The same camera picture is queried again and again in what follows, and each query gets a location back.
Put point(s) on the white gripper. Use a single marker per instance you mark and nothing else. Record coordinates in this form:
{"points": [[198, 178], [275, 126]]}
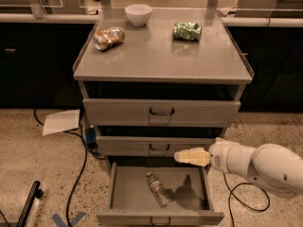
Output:
{"points": [[220, 156]]}

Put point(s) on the grey middle drawer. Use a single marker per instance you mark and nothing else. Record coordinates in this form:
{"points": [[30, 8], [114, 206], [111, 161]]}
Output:
{"points": [[148, 146]]}

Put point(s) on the grey metal drawer cabinet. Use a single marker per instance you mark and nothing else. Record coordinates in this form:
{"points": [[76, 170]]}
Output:
{"points": [[151, 64]]}

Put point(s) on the dark right counter cabinet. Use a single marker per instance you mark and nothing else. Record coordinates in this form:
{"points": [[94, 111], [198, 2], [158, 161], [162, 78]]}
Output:
{"points": [[274, 50]]}

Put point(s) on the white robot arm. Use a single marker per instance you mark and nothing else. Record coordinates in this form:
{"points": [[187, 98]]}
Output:
{"points": [[271, 167]]}

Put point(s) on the dark counter cabinet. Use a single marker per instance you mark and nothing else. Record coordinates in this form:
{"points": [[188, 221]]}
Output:
{"points": [[36, 64], [274, 50]]}

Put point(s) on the white ceramic bowl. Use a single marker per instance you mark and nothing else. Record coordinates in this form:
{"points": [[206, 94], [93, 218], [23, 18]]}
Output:
{"points": [[138, 14]]}

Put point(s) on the dark left counter cabinet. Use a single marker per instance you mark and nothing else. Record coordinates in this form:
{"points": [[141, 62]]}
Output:
{"points": [[36, 64]]}

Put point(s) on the clear plastic water bottle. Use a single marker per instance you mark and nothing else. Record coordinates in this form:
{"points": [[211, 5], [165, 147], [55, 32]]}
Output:
{"points": [[158, 190]]}

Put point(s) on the black bar on floor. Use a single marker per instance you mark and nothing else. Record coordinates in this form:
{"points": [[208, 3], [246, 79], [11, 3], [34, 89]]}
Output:
{"points": [[35, 193]]}

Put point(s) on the crushed green soda can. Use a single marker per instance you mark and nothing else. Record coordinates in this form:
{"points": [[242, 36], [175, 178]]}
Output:
{"points": [[187, 31]]}

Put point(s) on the blue power box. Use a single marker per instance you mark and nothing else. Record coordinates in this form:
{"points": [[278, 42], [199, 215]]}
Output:
{"points": [[90, 137]]}

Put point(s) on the grey open bottom drawer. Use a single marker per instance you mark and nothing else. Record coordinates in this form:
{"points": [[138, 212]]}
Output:
{"points": [[131, 202]]}

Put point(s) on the grey top drawer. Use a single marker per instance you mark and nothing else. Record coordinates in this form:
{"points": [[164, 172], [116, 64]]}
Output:
{"points": [[162, 113]]}

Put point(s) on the white paper sheet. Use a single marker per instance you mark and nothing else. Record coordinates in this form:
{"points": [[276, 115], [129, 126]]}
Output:
{"points": [[62, 121]]}

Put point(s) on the crushed brown soda can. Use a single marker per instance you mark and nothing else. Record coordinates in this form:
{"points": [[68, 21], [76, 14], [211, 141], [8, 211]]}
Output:
{"points": [[108, 38]]}

